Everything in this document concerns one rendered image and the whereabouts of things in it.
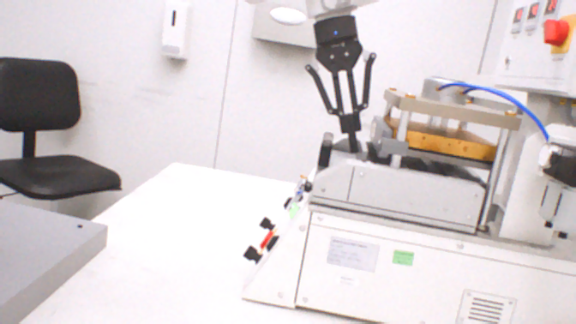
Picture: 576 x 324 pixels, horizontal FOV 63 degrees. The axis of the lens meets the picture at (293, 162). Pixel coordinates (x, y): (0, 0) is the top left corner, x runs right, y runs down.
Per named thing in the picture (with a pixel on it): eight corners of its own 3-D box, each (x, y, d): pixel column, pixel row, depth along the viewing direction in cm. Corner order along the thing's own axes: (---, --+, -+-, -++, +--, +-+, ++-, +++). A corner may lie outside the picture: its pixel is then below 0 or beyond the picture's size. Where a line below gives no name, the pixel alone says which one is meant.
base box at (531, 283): (505, 276, 105) (526, 203, 102) (591, 386, 69) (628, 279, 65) (271, 230, 109) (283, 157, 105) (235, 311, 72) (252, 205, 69)
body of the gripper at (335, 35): (357, 16, 85) (364, 67, 87) (310, 25, 87) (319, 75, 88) (358, 11, 78) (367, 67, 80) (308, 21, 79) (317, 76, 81)
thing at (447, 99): (493, 153, 97) (509, 90, 94) (561, 192, 67) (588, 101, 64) (375, 132, 99) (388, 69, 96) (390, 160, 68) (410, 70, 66)
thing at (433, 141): (464, 150, 94) (475, 103, 92) (500, 174, 73) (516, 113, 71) (378, 135, 95) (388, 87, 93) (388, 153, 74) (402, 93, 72)
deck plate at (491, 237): (527, 202, 102) (528, 199, 102) (619, 270, 68) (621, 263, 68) (318, 164, 105) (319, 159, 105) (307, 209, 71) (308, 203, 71)
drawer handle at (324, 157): (330, 152, 94) (334, 133, 93) (328, 167, 80) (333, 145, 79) (321, 150, 94) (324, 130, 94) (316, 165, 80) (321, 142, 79)
